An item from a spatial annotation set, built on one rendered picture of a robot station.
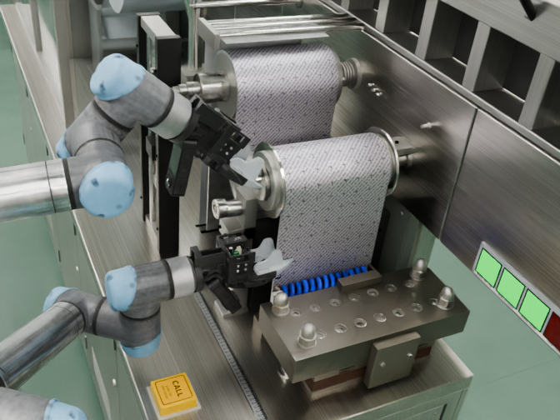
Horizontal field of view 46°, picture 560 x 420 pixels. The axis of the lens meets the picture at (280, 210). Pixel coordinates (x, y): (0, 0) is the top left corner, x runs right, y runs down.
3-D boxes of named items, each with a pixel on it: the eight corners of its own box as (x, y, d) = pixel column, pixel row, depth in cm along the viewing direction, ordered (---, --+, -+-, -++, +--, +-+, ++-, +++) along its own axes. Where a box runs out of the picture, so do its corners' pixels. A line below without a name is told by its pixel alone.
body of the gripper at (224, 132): (254, 142, 114) (205, 107, 106) (222, 179, 116) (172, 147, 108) (237, 122, 120) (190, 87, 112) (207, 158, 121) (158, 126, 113)
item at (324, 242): (271, 290, 136) (279, 216, 126) (368, 267, 146) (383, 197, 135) (272, 292, 136) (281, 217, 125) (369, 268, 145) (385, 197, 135)
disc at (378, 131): (350, 146, 146) (381, 113, 133) (352, 146, 146) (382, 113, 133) (372, 207, 142) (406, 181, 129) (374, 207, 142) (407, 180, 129)
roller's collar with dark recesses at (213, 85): (192, 96, 143) (192, 68, 139) (218, 93, 145) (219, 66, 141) (202, 109, 138) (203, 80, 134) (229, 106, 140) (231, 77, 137)
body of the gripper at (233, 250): (260, 252, 123) (197, 265, 118) (256, 287, 128) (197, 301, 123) (244, 229, 129) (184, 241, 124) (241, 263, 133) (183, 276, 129)
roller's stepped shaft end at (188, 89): (167, 95, 138) (167, 81, 136) (195, 92, 140) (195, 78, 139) (172, 102, 136) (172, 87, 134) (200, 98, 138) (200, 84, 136)
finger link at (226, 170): (250, 183, 117) (213, 157, 112) (244, 190, 117) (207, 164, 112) (242, 172, 121) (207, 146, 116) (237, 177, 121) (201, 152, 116)
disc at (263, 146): (246, 162, 136) (267, 128, 123) (247, 162, 136) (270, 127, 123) (266, 228, 132) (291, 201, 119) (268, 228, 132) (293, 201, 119)
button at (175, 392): (150, 389, 127) (150, 381, 126) (185, 379, 130) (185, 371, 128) (161, 417, 122) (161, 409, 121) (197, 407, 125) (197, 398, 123)
